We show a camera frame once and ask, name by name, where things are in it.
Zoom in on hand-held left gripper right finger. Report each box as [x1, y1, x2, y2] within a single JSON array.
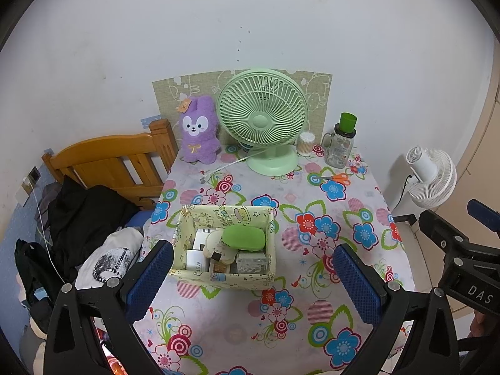
[[332, 243, 469, 375]]

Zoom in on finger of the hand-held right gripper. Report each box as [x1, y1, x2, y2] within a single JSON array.
[[467, 199, 500, 239], [418, 209, 500, 260]]

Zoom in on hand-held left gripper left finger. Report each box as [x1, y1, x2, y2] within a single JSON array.
[[43, 239, 175, 375]]

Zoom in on white charger with grey print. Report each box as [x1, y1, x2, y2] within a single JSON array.
[[186, 248, 212, 274]]

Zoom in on plain white square charger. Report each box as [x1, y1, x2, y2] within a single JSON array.
[[193, 228, 213, 251]]

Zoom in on yellow-green fabric storage box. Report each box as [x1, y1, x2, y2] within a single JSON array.
[[171, 204, 277, 290]]

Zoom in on round cream cable winder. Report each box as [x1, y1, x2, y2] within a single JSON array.
[[205, 228, 239, 262]]

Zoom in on green oval case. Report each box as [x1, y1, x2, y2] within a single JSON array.
[[222, 224, 267, 253]]

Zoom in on clear plastic box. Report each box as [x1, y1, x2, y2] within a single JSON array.
[[236, 252, 271, 275]]

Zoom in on white printed shirt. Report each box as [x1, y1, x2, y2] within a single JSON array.
[[74, 227, 145, 292]]

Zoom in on white floor fan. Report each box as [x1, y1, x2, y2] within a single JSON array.
[[392, 146, 458, 213]]

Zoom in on beige door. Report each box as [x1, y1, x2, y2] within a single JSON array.
[[455, 35, 500, 321]]

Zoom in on black clothing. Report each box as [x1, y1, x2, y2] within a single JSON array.
[[47, 176, 141, 270]]

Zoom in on floral tablecloth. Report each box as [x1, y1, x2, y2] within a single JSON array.
[[135, 142, 415, 375]]

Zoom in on black backpack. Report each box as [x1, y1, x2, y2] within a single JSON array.
[[15, 238, 67, 333]]

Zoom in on glass jar with green lid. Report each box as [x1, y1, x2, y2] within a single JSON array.
[[321, 112, 358, 169]]

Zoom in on wooden bed headboard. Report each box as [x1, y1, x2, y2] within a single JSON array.
[[42, 119, 179, 212]]

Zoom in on cotton swab jar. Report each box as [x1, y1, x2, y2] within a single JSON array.
[[298, 132, 316, 156]]

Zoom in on purple plush toy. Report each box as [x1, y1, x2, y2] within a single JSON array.
[[177, 95, 220, 163]]

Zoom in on green desk fan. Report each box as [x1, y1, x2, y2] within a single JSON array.
[[217, 68, 308, 177]]

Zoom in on black fan cable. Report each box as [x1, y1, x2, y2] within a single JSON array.
[[394, 174, 415, 208]]

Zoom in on thin white charging cable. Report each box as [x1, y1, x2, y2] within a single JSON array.
[[23, 182, 67, 286]]

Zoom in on white fan cable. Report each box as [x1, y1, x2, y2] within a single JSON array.
[[199, 152, 254, 184]]

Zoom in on green patterned wall board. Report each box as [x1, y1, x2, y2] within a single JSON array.
[[152, 69, 333, 153]]

